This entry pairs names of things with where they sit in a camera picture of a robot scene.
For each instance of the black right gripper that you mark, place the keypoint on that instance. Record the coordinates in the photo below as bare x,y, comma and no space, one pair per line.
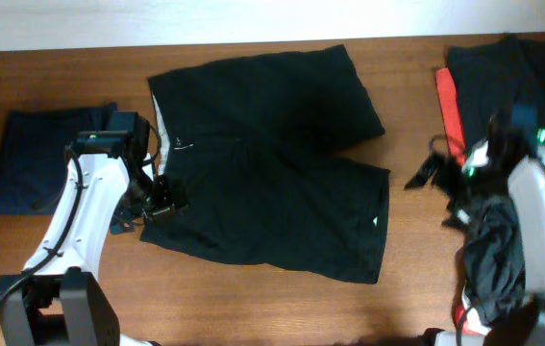
446,169

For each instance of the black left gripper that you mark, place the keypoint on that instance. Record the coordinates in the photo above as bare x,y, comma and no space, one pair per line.
168,197

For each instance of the black shorts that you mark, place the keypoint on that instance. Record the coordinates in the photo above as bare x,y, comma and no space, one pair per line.
289,87

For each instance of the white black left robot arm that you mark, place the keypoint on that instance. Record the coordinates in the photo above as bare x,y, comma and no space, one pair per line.
56,299

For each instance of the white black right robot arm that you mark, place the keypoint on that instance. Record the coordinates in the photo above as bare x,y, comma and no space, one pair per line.
541,226

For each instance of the red garment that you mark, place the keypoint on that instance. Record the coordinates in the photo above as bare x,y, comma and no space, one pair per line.
448,102

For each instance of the folded navy blue garment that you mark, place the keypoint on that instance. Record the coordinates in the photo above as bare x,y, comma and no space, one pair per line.
32,166

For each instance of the dark garment pile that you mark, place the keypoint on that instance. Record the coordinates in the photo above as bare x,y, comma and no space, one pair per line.
491,78

